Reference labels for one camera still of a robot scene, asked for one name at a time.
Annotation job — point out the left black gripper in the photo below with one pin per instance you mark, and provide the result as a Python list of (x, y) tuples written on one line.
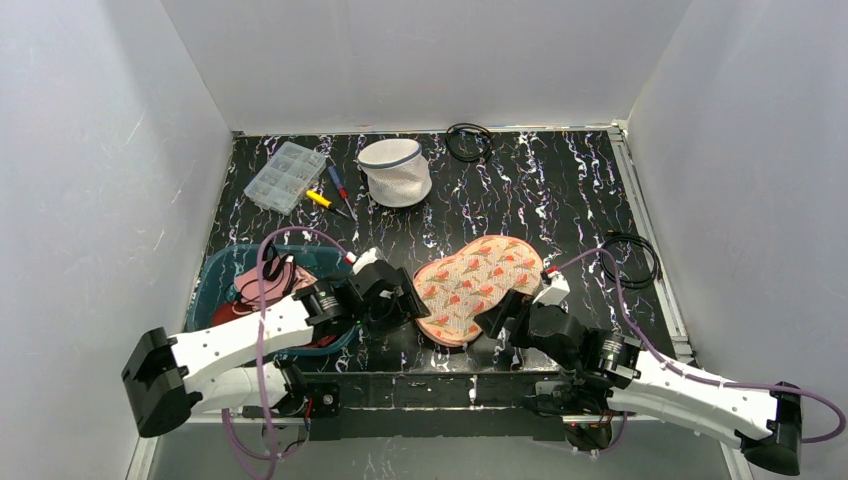
[(403, 302)]

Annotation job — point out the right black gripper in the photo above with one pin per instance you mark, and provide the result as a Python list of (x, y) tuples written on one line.
[(510, 317)]

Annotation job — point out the strawberry print mesh laundry bag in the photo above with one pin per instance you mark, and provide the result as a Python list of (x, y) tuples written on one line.
[(457, 288)]

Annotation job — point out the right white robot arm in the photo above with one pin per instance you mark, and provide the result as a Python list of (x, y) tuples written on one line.
[(765, 425)]

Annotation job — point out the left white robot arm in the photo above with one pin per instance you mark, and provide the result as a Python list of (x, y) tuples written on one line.
[(169, 378)]

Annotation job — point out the white mesh laundry basket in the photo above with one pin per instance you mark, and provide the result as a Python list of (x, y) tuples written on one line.
[(397, 173)]

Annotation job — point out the pink clothes in bin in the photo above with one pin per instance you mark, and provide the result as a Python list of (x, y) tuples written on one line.
[(283, 274)]

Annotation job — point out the clear plastic screw organizer box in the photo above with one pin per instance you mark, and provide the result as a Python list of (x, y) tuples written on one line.
[(282, 183)]

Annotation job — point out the teal plastic bin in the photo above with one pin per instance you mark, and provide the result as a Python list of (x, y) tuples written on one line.
[(216, 285)]

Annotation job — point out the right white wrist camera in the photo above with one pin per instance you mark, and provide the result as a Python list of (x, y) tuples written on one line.
[(555, 288)]

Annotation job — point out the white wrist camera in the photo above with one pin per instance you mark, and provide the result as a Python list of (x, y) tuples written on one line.
[(555, 288), (368, 257)]

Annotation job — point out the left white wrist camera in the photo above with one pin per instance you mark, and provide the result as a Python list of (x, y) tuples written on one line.
[(368, 257)]

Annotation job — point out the yellow handled screwdriver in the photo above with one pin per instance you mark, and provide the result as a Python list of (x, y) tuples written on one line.
[(320, 200)]

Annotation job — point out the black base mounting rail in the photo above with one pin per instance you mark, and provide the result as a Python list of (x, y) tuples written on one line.
[(540, 405)]

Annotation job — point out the aluminium frame rail right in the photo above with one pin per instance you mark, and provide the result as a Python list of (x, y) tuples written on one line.
[(624, 160)]

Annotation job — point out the blue red handled screwdriver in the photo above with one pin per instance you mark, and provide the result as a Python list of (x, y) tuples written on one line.
[(339, 185)]

